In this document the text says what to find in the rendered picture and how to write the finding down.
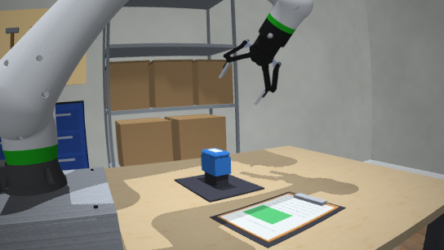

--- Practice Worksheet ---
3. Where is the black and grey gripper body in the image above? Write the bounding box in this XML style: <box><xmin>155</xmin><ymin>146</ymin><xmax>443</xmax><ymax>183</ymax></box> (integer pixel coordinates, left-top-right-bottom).
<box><xmin>250</xmin><ymin>35</ymin><xmax>280</xmax><ymax>66</ymax></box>

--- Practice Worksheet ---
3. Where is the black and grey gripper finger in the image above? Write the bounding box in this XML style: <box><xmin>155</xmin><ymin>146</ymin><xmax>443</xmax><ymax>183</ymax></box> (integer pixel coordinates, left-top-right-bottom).
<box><xmin>219</xmin><ymin>39</ymin><xmax>258</xmax><ymax>78</ymax></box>
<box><xmin>255</xmin><ymin>57</ymin><xmax>281</xmax><ymax>105</ymax></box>

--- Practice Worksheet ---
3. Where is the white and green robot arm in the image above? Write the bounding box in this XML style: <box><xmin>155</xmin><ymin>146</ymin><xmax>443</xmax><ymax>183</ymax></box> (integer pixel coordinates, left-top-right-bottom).
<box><xmin>0</xmin><ymin>0</ymin><xmax>313</xmax><ymax>196</ymax></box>

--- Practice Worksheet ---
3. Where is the blue self-inking stamp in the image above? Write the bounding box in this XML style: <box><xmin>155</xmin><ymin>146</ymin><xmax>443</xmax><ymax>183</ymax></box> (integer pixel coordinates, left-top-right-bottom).
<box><xmin>201</xmin><ymin>148</ymin><xmax>231</xmax><ymax>189</ymax></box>

